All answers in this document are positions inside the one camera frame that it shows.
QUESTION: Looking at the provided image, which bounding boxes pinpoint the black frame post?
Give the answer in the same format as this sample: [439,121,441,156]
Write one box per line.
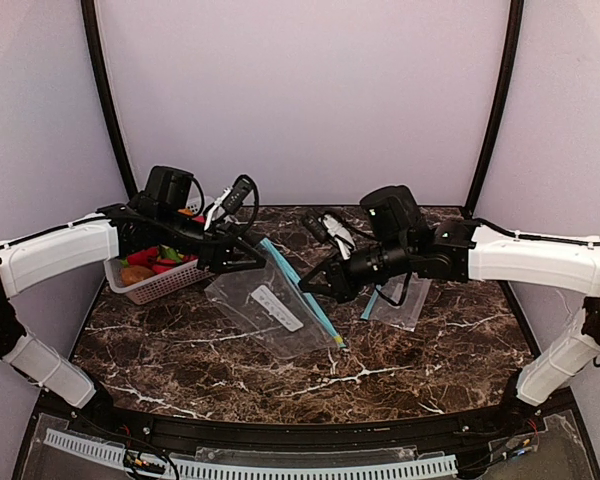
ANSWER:
[80,0,138,198]
[462,0,525,218]

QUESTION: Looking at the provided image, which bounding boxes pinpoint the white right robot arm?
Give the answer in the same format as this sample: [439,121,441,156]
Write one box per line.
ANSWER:
[300,219,600,407]

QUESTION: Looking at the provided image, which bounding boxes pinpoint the white plastic mesh basket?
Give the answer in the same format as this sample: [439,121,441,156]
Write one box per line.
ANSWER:
[101,204,212,305]

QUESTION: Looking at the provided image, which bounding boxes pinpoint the black frame post right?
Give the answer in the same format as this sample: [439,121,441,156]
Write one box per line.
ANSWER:
[462,0,525,218]

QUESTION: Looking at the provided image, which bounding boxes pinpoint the red toy tomato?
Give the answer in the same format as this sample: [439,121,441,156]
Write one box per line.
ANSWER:
[125,249,159,269]

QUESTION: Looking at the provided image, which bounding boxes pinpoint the white slotted cable duct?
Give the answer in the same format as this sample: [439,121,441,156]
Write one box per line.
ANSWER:
[44,428,459,479]

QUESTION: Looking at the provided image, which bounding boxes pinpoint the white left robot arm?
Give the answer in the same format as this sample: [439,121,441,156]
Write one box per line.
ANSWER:
[0,204,252,410]

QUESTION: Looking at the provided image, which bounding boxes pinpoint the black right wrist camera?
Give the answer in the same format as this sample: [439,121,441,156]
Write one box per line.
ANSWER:
[359,185,427,241]

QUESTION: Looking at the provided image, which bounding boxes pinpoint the clear zip bag blue zipper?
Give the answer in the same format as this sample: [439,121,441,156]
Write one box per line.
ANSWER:
[205,238,347,359]

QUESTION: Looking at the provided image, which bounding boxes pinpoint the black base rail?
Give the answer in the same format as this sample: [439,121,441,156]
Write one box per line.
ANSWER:
[113,406,499,453]

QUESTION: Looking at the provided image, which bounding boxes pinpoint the brown toy potato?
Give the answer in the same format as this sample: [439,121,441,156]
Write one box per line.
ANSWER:
[120,265,155,287]

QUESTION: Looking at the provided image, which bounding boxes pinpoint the black frame post left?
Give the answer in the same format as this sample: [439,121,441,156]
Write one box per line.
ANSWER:
[80,0,138,198]

